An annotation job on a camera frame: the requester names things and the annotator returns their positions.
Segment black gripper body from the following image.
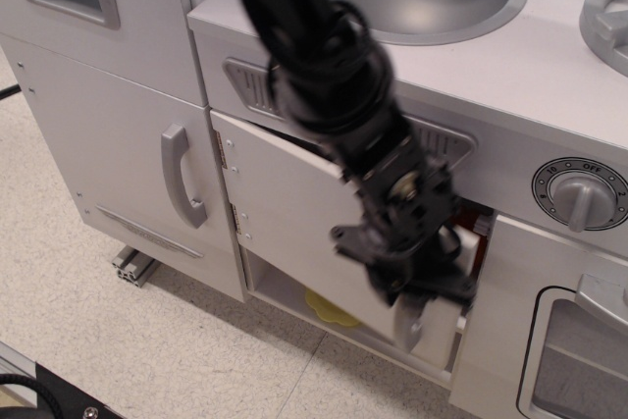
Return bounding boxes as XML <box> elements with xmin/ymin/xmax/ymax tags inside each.
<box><xmin>331</xmin><ymin>223</ymin><xmax>477</xmax><ymax>307</ymax></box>

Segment silver cabinet door handle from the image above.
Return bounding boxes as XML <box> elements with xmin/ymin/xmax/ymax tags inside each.
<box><xmin>393</xmin><ymin>294</ymin><xmax>432</xmax><ymax>352</ymax></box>

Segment white cabinet door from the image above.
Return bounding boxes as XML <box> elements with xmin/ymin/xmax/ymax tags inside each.
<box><xmin>210</xmin><ymin>111</ymin><xmax>461</xmax><ymax>383</ymax></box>

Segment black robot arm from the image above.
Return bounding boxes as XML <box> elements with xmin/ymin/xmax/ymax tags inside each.
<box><xmin>241</xmin><ymin>0</ymin><xmax>477</xmax><ymax>306</ymax></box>

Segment white toy kitchen cabinet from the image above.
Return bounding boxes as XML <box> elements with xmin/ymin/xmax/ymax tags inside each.
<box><xmin>1</xmin><ymin>0</ymin><xmax>627</xmax><ymax>418</ymax></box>

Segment orange toy pumpkin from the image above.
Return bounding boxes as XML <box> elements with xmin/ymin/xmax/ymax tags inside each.
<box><xmin>453</xmin><ymin>207</ymin><xmax>494</xmax><ymax>281</ymax></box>

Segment yellow toy plate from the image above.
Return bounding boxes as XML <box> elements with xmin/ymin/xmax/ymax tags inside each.
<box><xmin>305</xmin><ymin>288</ymin><xmax>361</xmax><ymax>328</ymax></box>

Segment silver timer knob dial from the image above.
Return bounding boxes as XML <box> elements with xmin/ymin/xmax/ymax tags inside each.
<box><xmin>532</xmin><ymin>157</ymin><xmax>627</xmax><ymax>233</ymax></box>

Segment toy oven door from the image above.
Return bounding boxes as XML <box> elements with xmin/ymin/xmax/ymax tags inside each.
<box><xmin>517</xmin><ymin>287</ymin><xmax>627</xmax><ymax>418</ymax></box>

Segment silver vent grille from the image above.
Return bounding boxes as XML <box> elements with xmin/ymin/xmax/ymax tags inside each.
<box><xmin>223</xmin><ymin>58</ymin><xmax>478</xmax><ymax>169</ymax></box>

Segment aluminium extrusion bar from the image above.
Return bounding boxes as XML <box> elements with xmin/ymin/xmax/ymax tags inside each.
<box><xmin>112</xmin><ymin>246</ymin><xmax>161</xmax><ymax>288</ymax></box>

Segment silver fridge emblem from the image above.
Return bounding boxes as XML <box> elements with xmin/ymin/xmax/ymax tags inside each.
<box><xmin>96</xmin><ymin>205</ymin><xmax>204</xmax><ymax>259</ymax></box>

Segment white fridge door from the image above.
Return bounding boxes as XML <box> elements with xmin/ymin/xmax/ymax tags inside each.
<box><xmin>1</xmin><ymin>36</ymin><xmax>247</xmax><ymax>301</ymax></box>

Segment silver toy faucet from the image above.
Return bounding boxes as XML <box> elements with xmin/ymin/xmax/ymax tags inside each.
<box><xmin>579</xmin><ymin>0</ymin><xmax>627</xmax><ymax>76</ymax></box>

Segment silver oven door handle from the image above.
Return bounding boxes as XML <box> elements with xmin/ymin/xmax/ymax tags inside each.
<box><xmin>574</xmin><ymin>274</ymin><xmax>627</xmax><ymax>335</ymax></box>

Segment silver fridge door handle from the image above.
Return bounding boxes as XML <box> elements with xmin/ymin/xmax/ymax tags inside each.
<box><xmin>161</xmin><ymin>123</ymin><xmax>207</xmax><ymax>229</ymax></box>

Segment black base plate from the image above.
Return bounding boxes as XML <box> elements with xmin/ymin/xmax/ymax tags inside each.
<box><xmin>35</xmin><ymin>363</ymin><xmax>123</xmax><ymax>419</ymax></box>

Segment aluminium frame rail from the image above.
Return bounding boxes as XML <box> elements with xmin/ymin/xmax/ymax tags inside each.
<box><xmin>1</xmin><ymin>342</ymin><xmax>36</xmax><ymax>403</ymax></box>

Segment black cable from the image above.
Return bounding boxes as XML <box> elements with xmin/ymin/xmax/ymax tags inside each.
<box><xmin>0</xmin><ymin>372</ymin><xmax>55</xmax><ymax>419</ymax></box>

